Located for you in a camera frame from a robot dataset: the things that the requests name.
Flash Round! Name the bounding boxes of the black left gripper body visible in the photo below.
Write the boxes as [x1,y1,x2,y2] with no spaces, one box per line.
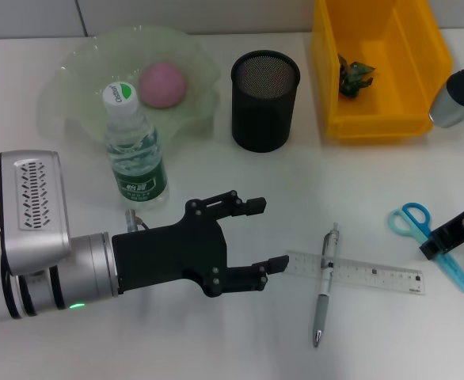
[111,212,230,297]

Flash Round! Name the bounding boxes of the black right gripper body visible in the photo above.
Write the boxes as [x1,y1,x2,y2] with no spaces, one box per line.
[432,196,464,253]

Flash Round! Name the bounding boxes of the light blue scissors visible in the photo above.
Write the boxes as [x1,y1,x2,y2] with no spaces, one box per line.
[387,201,464,295]

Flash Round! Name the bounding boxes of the clear plastic ruler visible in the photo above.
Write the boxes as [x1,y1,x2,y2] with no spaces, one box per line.
[285,249,425,296]

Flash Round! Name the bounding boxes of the clear green label water bottle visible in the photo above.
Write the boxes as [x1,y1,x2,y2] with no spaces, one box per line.
[102,80,170,211]

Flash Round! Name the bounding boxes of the pink peach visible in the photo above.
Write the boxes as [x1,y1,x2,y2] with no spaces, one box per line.
[138,61,188,109]

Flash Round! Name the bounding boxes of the green plastic wrapper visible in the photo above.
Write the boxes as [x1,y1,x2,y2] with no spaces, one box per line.
[337,53,375,99]

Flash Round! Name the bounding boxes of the silver grey ballpoint pen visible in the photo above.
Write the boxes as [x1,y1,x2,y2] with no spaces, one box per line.
[310,222,340,348]

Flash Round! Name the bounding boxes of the black mesh pen holder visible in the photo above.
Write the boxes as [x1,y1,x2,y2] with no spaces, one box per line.
[230,49,301,154]

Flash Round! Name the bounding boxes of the green glass fruit plate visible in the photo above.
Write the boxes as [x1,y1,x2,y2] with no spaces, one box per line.
[36,24,222,154]

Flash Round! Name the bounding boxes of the yellow plastic bin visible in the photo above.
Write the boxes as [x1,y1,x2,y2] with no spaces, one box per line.
[310,0,454,140]

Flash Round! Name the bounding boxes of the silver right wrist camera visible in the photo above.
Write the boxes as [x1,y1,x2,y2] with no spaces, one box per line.
[428,59,464,129]

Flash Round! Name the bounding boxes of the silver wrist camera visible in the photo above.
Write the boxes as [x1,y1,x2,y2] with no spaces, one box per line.
[428,59,464,129]
[0,149,73,277]

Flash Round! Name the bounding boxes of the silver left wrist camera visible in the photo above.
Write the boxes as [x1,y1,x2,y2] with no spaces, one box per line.
[0,149,73,277]

